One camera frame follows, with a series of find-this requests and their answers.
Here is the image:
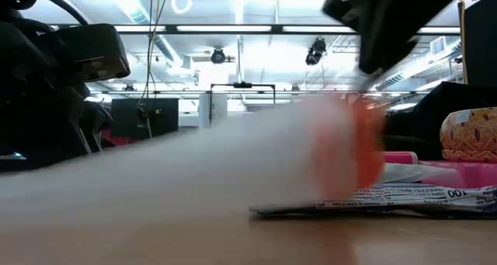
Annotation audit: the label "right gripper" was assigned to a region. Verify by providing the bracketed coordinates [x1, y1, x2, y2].
[358, 0, 471, 76]

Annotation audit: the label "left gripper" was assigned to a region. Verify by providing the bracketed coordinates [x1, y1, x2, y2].
[0, 19, 114, 171]

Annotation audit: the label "black backpack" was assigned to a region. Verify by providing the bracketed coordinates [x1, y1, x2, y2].
[382, 81, 497, 161]

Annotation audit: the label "gold patterned round tin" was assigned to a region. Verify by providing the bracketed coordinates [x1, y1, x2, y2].
[440, 107, 497, 164]

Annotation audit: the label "blue snack bar wrapper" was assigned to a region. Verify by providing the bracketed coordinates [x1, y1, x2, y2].
[250, 183, 497, 218]

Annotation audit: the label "mesh pouch with orange zipper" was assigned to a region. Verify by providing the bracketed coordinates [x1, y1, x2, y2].
[0, 96, 388, 219]

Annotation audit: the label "pink item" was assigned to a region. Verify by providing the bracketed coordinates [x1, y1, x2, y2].
[421, 160, 497, 189]

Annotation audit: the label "black partition panel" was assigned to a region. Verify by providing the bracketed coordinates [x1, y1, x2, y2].
[110, 97, 180, 140]

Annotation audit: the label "black partition with yellow edge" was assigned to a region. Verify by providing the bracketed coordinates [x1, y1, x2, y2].
[457, 0, 497, 85]

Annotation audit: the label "white pillar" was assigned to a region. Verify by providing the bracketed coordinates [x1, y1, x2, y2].
[198, 92, 229, 129]

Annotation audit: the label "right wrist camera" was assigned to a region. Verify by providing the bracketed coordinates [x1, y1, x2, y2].
[321, 0, 364, 31]

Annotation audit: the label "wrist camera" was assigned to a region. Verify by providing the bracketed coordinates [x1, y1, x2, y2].
[321, 0, 364, 31]
[54, 23, 131, 83]

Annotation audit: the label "black overhead camera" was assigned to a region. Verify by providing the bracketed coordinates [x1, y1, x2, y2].
[210, 47, 227, 65]
[304, 37, 328, 67]

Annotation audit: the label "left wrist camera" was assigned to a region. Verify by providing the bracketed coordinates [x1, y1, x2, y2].
[54, 23, 131, 83]

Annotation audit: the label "hanging thin cables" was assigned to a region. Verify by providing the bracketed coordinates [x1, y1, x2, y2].
[137, 0, 172, 140]

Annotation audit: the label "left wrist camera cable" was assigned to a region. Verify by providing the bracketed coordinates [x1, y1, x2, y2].
[34, 0, 89, 26]

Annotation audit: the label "black stand frame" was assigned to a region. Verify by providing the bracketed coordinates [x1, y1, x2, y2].
[209, 82, 278, 123]

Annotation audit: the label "black overhead frame bar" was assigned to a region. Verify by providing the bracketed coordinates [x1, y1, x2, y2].
[50, 23, 461, 36]

